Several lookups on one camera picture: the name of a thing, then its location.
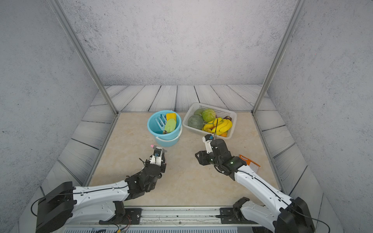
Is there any green trowel wooden handle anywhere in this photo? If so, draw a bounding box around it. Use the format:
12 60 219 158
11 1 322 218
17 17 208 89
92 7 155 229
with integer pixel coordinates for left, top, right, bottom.
163 119 176 134

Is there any light blue rake pale handle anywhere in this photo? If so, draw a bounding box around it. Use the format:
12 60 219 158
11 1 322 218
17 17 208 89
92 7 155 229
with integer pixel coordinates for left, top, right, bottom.
155 114 167 131

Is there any yellow shovel blue-tipped handle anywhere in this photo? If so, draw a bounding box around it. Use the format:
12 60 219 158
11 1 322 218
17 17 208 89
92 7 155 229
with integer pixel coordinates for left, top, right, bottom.
166 113 177 121

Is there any pink spray bottle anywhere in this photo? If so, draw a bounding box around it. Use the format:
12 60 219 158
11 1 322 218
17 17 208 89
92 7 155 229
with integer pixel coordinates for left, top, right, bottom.
151 145 167 154

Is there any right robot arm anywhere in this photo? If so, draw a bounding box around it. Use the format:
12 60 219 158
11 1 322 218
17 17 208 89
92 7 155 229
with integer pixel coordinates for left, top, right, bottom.
195 135 316 233

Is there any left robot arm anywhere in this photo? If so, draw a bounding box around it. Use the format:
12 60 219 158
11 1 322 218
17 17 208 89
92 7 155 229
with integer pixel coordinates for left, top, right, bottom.
36 161 166 233

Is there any yellow banana bunch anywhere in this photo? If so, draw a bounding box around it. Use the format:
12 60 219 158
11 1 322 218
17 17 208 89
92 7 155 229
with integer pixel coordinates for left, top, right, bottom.
202 117 233 136

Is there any orange seed packet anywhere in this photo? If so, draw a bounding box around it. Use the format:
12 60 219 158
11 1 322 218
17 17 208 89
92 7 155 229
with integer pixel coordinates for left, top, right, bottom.
239 154 261 173

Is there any white plastic basket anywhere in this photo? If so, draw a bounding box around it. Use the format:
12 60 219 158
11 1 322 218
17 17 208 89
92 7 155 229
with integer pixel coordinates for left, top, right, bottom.
182 103 238 139

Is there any green cabbage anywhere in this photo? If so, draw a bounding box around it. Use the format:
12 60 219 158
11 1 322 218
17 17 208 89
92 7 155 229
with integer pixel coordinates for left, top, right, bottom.
202 108 216 122

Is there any netted green melon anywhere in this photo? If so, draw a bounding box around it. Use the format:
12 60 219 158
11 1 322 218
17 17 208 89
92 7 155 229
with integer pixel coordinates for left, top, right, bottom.
187 115 205 130

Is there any smooth green fruit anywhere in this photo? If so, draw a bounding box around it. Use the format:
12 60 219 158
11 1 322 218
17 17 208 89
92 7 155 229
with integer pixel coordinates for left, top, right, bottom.
194 108 204 116

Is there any light blue plastic bucket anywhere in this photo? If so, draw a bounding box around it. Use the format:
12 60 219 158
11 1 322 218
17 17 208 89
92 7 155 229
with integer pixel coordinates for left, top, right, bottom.
147 110 183 147

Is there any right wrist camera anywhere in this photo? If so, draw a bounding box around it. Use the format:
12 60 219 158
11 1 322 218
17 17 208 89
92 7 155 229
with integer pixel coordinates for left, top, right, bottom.
203 134 214 154

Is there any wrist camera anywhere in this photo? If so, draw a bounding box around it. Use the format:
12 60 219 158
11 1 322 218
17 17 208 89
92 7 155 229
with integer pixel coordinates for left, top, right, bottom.
203 134 214 154
150 151 163 167

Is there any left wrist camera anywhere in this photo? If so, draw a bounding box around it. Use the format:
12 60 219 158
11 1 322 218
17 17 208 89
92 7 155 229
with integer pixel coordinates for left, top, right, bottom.
150 151 163 167

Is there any front aluminium rail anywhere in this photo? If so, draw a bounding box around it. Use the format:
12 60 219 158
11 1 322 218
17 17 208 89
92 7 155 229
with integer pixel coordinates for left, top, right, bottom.
63 206 227 233

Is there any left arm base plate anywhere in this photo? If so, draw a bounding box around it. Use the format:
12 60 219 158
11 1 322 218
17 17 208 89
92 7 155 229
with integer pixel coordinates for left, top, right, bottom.
99 208 142 225

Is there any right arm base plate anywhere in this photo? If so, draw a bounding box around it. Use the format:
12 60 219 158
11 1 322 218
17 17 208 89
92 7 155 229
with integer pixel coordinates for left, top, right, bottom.
216 207 255 224

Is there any right metal frame post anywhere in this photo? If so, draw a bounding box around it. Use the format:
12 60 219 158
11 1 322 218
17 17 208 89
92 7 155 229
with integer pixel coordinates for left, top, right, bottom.
252 0 307 116

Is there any metal frame post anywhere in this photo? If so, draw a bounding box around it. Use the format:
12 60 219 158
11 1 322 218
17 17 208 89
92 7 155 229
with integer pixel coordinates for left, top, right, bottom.
252 0 307 116
48 0 119 116

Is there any left metal frame post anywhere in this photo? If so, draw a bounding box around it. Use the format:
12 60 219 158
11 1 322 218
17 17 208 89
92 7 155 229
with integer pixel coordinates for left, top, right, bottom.
48 0 119 116

